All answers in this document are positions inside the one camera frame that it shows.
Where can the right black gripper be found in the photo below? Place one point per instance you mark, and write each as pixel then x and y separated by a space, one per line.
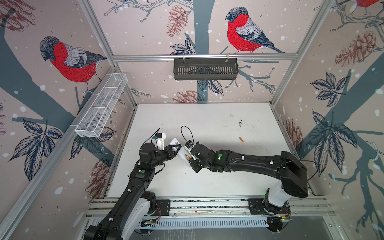
pixel 192 154

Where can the black wall basket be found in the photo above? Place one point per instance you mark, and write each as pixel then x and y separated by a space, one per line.
pixel 206 69

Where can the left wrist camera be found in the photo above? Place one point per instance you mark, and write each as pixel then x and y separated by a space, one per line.
pixel 160 140

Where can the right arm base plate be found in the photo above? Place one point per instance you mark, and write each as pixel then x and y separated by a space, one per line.
pixel 259 207

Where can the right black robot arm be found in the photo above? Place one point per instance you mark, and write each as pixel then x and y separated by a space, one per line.
pixel 286 168

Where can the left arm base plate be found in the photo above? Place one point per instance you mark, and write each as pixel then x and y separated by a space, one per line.
pixel 159 208

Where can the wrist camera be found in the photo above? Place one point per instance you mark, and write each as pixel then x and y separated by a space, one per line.
pixel 160 140
pixel 189 145

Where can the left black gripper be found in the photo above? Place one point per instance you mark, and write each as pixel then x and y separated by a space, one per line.
pixel 169 151

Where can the aluminium top crossbar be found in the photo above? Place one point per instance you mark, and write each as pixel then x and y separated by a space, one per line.
pixel 241 57

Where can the white wire mesh basket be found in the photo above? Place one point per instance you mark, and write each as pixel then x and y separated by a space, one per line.
pixel 98 113

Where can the white remote control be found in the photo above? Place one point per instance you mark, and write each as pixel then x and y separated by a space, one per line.
pixel 182 151

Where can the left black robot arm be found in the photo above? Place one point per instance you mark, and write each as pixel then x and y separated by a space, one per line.
pixel 136 201

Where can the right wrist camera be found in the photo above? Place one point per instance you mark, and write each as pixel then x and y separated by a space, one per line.
pixel 189 145

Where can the aluminium front rail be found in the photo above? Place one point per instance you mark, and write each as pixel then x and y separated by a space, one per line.
pixel 238 207

